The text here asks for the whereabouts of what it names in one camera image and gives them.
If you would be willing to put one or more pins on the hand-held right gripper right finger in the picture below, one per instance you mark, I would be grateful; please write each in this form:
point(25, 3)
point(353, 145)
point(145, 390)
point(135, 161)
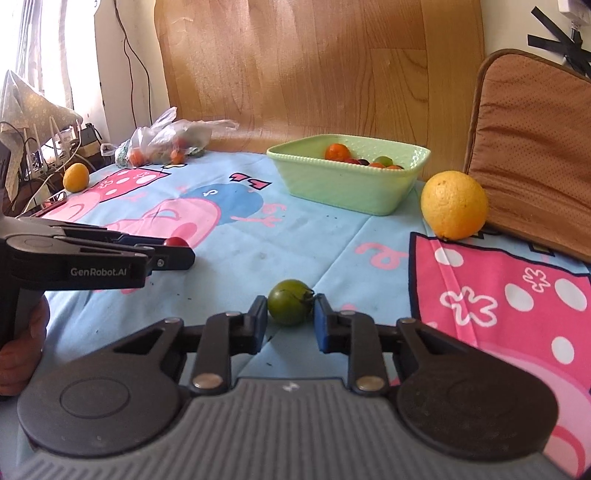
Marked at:
point(323, 327)

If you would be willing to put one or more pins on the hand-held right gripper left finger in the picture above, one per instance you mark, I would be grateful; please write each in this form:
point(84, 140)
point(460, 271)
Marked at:
point(261, 325)

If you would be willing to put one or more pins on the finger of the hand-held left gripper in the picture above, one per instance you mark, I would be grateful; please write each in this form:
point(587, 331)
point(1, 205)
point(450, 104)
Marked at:
point(175, 259)
point(134, 240)

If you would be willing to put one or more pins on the small red cherry tomato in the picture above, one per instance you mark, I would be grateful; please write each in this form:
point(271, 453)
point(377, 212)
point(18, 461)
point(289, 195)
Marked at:
point(176, 241)

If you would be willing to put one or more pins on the dark green tomato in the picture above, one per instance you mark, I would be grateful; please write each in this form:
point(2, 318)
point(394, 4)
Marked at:
point(288, 302)

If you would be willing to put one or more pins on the light green plastic basket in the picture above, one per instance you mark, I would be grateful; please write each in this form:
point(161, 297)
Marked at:
point(341, 189)

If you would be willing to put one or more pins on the orange cherry tomato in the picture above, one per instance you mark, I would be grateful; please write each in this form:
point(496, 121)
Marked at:
point(336, 151)

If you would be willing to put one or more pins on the person's left hand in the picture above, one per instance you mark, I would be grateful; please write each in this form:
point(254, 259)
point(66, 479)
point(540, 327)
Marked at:
point(18, 364)

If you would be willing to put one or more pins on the smartphone with gold case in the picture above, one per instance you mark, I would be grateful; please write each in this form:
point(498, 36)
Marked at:
point(54, 201)

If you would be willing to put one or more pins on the pile of small tomatoes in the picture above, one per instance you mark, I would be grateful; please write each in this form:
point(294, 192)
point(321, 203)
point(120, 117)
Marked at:
point(136, 158)

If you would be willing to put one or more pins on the small yellow orange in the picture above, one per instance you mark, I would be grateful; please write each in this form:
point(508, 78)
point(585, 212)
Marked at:
point(76, 177)

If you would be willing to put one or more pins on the cartoon printed blanket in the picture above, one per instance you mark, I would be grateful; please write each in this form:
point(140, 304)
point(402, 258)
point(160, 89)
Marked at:
point(277, 240)

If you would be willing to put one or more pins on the clear plastic bag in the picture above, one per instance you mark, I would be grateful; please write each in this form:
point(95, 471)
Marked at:
point(184, 134)

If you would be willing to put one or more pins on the white router with antennas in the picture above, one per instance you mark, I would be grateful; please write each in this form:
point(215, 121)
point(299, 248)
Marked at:
point(60, 137)

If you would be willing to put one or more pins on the grey spotted cloth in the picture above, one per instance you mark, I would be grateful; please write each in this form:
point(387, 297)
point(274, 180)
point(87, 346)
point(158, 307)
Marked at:
point(27, 101)

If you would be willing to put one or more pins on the large yellow orange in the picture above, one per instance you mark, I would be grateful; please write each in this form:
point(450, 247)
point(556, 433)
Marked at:
point(455, 205)

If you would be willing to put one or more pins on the wood pattern board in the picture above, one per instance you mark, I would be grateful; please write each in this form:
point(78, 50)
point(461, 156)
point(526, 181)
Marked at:
point(300, 69)

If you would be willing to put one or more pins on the brown seat cushion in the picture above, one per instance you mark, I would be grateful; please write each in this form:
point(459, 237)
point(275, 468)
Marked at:
point(531, 138)

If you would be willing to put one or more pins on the black tape strips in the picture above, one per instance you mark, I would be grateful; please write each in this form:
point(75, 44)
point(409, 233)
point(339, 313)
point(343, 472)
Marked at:
point(554, 44)

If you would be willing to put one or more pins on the white wall socket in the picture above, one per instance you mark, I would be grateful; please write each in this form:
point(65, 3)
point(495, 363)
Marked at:
point(575, 9)

